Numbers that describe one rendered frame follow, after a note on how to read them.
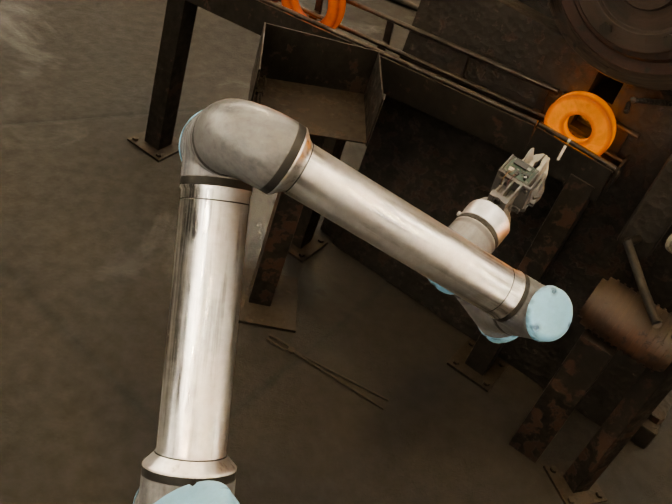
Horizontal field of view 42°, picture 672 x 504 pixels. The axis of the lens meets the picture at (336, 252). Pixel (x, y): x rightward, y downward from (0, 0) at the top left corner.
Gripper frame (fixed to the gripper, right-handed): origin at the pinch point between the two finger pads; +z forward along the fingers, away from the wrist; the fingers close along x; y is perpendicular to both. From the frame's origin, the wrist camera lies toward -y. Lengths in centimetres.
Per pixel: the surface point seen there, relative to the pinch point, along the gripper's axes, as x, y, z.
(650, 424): -51, -75, 12
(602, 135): -5.0, -6.7, 21.8
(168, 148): 106, -78, -1
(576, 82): 6.7, -5.1, 30.3
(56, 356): 66, -54, -76
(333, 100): 48, -15, -3
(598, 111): -1.8, -2.6, 23.1
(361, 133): 36.3, -12.1, -8.5
